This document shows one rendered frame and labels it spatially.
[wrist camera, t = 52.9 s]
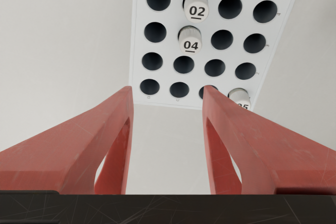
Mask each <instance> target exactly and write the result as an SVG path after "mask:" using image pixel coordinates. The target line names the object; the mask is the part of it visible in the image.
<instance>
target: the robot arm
mask: <svg viewBox="0 0 336 224"><path fill-rule="evenodd" d="M202 122H203V136H204V148H205V156H206V164H207V171H208V179H209V187H210V195H126V187H127V180H128V172H129V164H130V157H131V149H132V137H133V123H134V102H133V90H132V86H124V87H123V88H122V89H120V90H119V91H117V92H116V93H114V94H113V95H112V96H110V97H109V98H107V99H106V100H104V101H103V102H102V103H100V104H99V105H97V106H96V107H94V108H92V109H90V110H88V111H86V112H83V113H81V114H79V115H77V116H75V117H73V118H71V119H68V120H66V121H64V122H62V123H60V124H58V125H56V126H54V127H51V128H49V129H47V130H45V131H43V132H41V133H39V134H37V135H35V136H32V137H30V138H28V139H26V140H24V141H22V142H20V143H18V144H15V145H13V146H11V147H9V148H7V149H5V150H3V151H1V152H0V224H336V151H335V150H333V149H331V148H329V147H326V146H324V145H322V144H320V143H318V142H316V141H314V140H311V139H309V138H307V137H305V136H303V135H301V134H299V133H297V132H294V131H292V130H290V129H288V128H286V127H284V126H282V125H279V124H277V123H275V122H273V121H271V120H269V119H267V118H265V117H262V116H260V115H258V114H256V113H254V112H251V111H249V110H247V109H245V108H243V107H241V106H240V105H238V104H237V103H235V102H234V101H232V100H231V99H229V98H228V97H227V96H225V95H224V94H222V93H221V92H219V91H218V90H216V89H215V88H214V87H212V86H210V85H205V86H204V90H203V102H202ZM230 155H231V157H232V159H233V160H234V162H235V164H236V165H237V167H238V169H239V171H240V175H241V181H240V179H239V177H238V175H237V173H236V171H235V169H234V166H233V163H232V160H231V157H230ZM105 156H106V157H105ZM104 158H105V161H104V164H103V167H102V169H101V172H100V174H99V176H98V178H97V180H96V182H95V177H96V172H97V169H98V168H99V166H100V164H101V163H102V161H103V159H104Z"/></svg>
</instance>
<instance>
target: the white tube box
mask: <svg viewBox="0 0 336 224"><path fill-rule="evenodd" d="M184 2H185V0H132V16H131V38H130V59H129V81H128V85H129V86H132V95H133V103H134V104H143V105H154V106H164V107H175V108H185V109H196V110H202V107H203V95H204V86H205V85H210V86H212V87H214V88H215V89H216V90H218V91H219V92H221V93H222V94H224V95H225V96H227V97H228V98H229V92H230V91H231V90H233V89H235V88H243V89H244V90H246V92H247V94H248V96H249V99H250V102H251V109H250V111H251V112H253V109H254V107H255V104H256V101H257V99H258V96H259V94H260V91H261V88H262V86H263V83H264V81H265V78H266V75H267V73H268V70H269V68H270V65H271V62H272V60H273V57H274V55H275V52H276V49H277V47H278V44H279V41H280V39H281V36H282V34H283V31H284V28H285V26H286V23H287V21H288V18H289V15H290V13H291V10H292V8H293V5H294V2H295V0H207V2H208V6H209V14H208V16H207V18H206V19H205V20H204V21H203V22H200V23H192V22H190V21H189V20H188V19H187V18H186V16H185V11H184ZM185 26H194V27H196V28H197V29H198V30H199V32H200V35H201V40H202V48H201V50H200V51H199V53H197V54H195V55H192V56H189V55H185V54H184V53H182V52H181V50H180V47H179V35H180V29H181V28H183V27H185Z"/></svg>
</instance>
